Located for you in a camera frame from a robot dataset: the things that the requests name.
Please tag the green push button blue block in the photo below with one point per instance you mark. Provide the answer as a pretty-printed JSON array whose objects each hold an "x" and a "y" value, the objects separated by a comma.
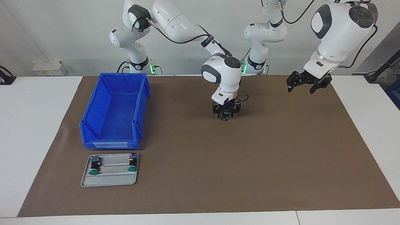
[{"x": 226, "y": 116}]

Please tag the black table clamp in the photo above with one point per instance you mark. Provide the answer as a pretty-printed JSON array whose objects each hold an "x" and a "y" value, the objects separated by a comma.
[{"x": 6, "y": 79}]

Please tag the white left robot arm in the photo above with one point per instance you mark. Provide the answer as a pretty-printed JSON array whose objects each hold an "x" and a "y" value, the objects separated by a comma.
[{"x": 340, "y": 31}]

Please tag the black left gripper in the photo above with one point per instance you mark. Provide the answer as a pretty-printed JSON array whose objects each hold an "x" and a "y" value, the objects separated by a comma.
[{"x": 317, "y": 76}]

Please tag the black stand pole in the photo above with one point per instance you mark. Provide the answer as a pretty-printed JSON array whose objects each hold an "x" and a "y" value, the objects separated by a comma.
[{"x": 384, "y": 65}]

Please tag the grey metal tray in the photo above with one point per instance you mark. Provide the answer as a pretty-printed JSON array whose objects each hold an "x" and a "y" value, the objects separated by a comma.
[{"x": 109, "y": 179}]

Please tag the green push button white block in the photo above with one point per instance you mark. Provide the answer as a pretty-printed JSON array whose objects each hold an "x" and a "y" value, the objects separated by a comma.
[{"x": 94, "y": 165}]

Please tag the brown table mat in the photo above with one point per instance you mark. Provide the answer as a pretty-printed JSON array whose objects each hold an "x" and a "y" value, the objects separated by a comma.
[{"x": 187, "y": 175}]

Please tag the blue plastic storage bin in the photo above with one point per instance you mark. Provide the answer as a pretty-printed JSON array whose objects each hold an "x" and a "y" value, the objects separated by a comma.
[{"x": 115, "y": 118}]

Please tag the blue crate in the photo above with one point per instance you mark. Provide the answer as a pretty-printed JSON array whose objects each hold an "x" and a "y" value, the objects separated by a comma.
[{"x": 395, "y": 93}]

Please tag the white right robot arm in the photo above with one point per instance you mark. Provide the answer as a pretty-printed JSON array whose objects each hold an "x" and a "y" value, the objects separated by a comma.
[{"x": 175, "y": 22}]

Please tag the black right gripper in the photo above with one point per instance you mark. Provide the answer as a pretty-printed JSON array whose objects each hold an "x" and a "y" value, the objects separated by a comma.
[{"x": 226, "y": 106}]

